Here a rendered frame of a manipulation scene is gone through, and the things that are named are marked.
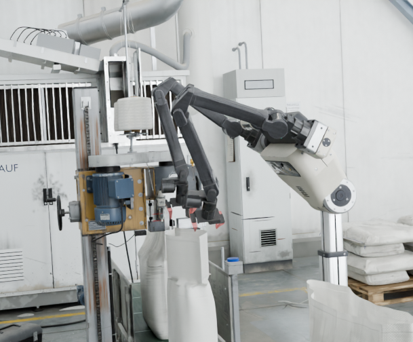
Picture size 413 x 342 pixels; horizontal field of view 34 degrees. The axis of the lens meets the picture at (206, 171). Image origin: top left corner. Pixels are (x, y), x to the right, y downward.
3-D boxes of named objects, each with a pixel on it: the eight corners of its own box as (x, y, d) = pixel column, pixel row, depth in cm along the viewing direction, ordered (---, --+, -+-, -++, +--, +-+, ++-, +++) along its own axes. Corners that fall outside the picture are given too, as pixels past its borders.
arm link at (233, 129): (167, 70, 305) (165, 70, 315) (150, 96, 306) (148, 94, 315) (245, 127, 316) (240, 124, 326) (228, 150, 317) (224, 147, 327)
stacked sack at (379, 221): (405, 236, 612) (405, 220, 611) (337, 242, 598) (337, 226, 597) (383, 230, 654) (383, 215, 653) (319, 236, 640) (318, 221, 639)
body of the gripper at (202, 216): (194, 213, 291) (195, 201, 286) (217, 210, 294) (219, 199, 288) (197, 224, 287) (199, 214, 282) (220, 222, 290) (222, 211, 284)
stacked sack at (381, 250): (407, 257, 578) (407, 241, 577) (360, 261, 571) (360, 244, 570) (376, 245, 643) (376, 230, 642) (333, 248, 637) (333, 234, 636)
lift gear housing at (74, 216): (81, 222, 340) (79, 201, 339) (69, 224, 338) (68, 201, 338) (79, 220, 350) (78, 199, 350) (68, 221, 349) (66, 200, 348)
